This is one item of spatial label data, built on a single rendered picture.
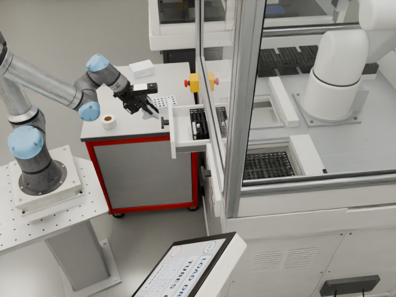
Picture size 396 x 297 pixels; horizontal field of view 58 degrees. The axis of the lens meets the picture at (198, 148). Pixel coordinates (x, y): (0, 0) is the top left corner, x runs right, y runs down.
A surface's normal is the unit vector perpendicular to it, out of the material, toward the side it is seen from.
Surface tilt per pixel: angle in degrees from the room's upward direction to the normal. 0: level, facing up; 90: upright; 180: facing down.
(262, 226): 90
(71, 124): 0
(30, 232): 0
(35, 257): 0
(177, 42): 90
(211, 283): 40
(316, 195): 90
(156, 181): 90
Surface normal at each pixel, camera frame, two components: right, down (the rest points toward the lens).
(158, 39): 0.11, 0.71
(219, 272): 0.53, -0.29
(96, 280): 0.43, 0.64
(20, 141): 0.04, -0.61
